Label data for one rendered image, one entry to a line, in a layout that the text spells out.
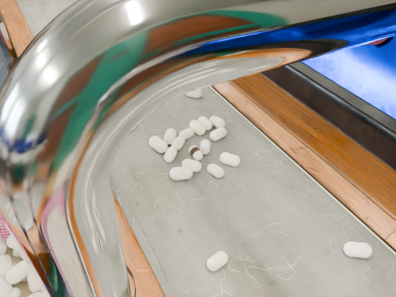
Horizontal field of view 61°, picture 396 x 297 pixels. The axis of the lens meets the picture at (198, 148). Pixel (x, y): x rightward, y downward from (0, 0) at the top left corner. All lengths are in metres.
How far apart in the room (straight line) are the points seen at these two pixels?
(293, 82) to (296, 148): 0.44
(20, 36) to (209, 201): 0.69
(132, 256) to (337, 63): 0.34
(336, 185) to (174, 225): 0.26
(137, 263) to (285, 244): 0.20
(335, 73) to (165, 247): 0.35
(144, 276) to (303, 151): 0.34
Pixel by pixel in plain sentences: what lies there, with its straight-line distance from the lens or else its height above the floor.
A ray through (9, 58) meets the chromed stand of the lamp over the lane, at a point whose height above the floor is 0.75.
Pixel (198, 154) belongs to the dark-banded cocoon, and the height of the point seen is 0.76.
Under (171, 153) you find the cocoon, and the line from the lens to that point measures 0.56.
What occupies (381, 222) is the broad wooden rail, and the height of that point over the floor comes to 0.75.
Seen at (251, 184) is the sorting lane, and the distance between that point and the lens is 0.55.
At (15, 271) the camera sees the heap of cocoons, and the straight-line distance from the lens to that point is 0.49.
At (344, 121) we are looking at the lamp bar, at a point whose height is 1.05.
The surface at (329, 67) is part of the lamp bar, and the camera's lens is 0.17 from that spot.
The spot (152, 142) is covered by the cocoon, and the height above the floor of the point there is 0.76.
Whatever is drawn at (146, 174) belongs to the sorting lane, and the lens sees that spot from 0.55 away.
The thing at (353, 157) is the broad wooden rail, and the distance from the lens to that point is 0.62.
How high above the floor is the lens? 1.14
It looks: 41 degrees down
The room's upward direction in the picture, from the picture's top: 3 degrees clockwise
